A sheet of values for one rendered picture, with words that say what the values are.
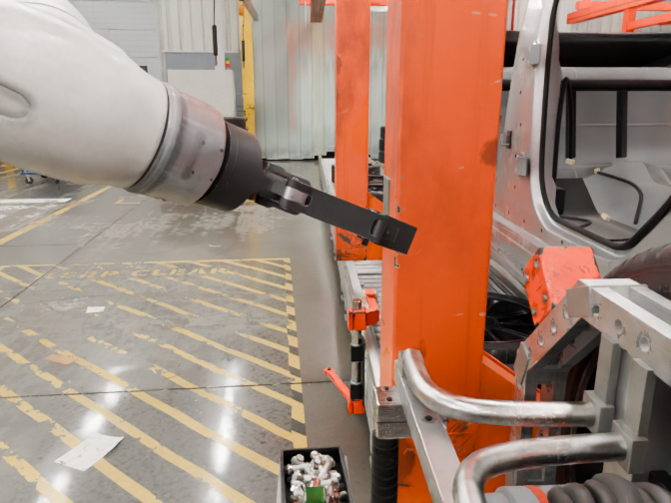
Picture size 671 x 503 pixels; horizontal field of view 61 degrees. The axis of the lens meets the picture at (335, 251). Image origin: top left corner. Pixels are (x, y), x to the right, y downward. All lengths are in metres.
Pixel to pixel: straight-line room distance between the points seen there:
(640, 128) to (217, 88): 9.08
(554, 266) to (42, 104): 0.61
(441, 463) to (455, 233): 0.46
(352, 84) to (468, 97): 1.93
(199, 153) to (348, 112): 2.39
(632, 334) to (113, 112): 0.48
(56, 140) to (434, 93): 0.63
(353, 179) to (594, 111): 1.27
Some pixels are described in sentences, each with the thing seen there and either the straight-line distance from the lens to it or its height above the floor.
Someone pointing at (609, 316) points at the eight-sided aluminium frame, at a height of 1.10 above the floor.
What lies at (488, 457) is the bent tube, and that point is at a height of 1.01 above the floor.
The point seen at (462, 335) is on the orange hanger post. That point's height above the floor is 0.93.
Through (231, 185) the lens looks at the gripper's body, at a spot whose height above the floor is 1.25.
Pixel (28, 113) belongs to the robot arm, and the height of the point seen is 1.31.
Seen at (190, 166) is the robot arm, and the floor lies 1.27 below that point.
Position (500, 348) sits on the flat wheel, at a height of 0.50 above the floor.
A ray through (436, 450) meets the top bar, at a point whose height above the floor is 0.98.
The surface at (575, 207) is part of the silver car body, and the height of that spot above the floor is 0.83.
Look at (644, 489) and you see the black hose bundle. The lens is 0.50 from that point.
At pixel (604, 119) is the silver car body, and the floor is 1.23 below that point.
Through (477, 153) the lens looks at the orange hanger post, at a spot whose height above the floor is 1.23.
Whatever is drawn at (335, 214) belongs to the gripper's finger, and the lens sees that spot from 0.49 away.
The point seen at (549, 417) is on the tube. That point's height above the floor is 1.00.
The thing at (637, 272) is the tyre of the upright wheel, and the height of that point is 1.12.
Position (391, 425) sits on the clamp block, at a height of 0.92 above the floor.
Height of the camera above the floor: 1.31
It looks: 15 degrees down
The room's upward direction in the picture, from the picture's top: straight up
